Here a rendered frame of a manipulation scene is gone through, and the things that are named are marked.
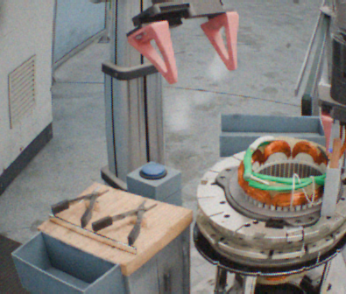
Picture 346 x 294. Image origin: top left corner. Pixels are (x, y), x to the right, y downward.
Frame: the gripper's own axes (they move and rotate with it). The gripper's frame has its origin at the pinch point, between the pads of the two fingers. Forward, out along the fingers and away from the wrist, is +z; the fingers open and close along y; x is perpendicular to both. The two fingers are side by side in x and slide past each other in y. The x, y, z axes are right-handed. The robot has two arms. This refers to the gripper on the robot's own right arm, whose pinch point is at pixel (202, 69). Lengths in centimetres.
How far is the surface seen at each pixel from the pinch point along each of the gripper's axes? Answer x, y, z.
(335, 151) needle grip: 5.7, 24.2, 15.7
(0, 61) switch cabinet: 238, 41, -63
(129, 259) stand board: 25.7, -5.0, 21.3
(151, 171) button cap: 49, 15, 11
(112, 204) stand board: 39.7, 1.9, 13.3
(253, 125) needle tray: 53, 43, 9
